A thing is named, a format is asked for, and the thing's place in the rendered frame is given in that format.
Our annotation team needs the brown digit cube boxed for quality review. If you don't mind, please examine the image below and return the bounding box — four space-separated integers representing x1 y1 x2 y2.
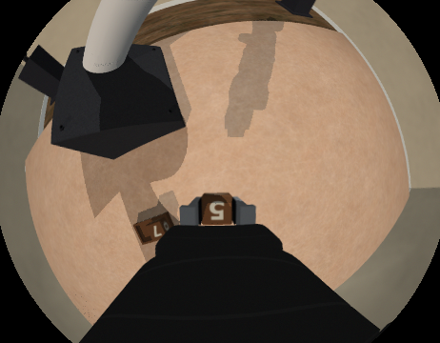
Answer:
201 192 232 225
146 217 170 241

